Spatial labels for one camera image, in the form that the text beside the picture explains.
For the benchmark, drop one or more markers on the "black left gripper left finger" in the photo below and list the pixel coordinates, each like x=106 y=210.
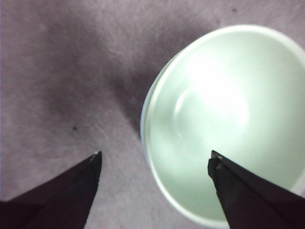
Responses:
x=62 y=202

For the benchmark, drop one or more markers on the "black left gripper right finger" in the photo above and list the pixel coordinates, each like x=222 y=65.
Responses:
x=252 y=202

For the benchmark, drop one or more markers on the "green ribbed bowl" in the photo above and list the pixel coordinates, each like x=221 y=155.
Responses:
x=146 y=114
x=214 y=119

